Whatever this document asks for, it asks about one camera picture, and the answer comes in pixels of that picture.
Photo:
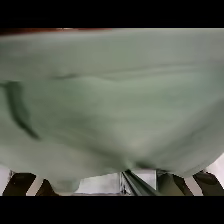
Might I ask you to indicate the pale green shirt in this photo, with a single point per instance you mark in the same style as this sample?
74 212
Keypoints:
113 100

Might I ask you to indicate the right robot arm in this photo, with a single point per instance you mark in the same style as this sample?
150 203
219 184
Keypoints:
206 183

